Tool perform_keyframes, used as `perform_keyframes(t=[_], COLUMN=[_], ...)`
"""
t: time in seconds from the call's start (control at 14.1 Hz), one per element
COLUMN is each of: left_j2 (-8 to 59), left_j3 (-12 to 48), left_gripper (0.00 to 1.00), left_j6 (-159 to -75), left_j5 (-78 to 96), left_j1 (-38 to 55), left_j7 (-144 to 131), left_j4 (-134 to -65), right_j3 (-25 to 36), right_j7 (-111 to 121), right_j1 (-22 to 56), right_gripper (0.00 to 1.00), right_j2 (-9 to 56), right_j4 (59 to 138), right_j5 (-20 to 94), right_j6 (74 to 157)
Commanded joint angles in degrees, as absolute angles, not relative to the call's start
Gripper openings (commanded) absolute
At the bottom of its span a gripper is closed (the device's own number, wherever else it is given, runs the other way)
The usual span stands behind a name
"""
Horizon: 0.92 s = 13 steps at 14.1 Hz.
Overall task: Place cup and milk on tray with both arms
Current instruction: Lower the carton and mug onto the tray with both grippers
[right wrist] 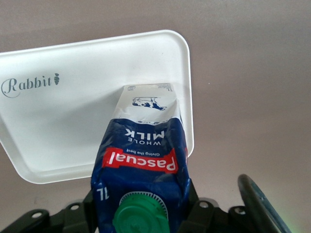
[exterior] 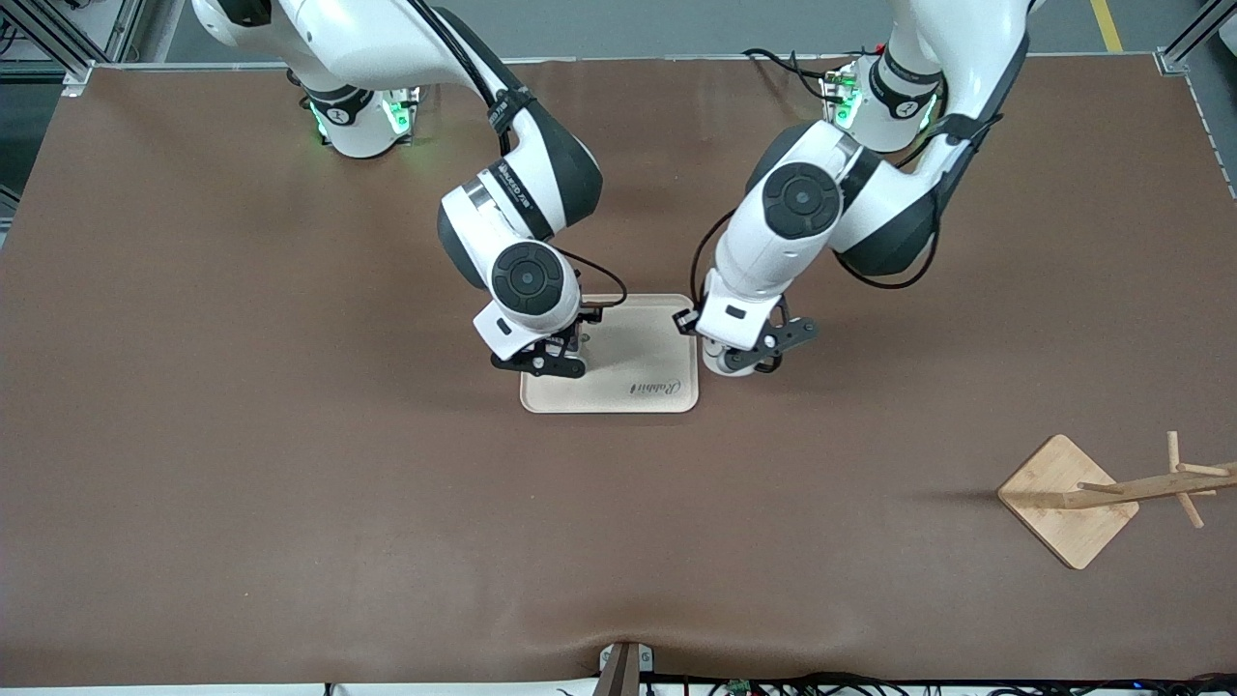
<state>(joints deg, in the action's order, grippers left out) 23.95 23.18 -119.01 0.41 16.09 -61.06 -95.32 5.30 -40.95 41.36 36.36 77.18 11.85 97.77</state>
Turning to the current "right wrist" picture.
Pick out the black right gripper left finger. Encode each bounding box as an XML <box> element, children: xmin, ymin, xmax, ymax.
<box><xmin>0</xmin><ymin>188</ymin><xmax>98</xmax><ymax>233</ymax></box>

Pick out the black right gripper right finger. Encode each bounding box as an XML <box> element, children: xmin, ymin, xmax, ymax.
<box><xmin>179</xmin><ymin>179</ymin><xmax>254</xmax><ymax>233</ymax></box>

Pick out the blue Pascal milk carton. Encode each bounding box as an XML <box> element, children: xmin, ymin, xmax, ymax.
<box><xmin>90</xmin><ymin>83</ymin><xmax>192</xmax><ymax>233</ymax></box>

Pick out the cream rabbit print tray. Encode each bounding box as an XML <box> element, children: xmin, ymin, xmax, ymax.
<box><xmin>0</xmin><ymin>29</ymin><xmax>197</xmax><ymax>185</ymax></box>

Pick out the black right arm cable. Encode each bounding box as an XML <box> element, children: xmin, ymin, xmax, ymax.
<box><xmin>237</xmin><ymin>173</ymin><xmax>291</xmax><ymax>233</ymax></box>

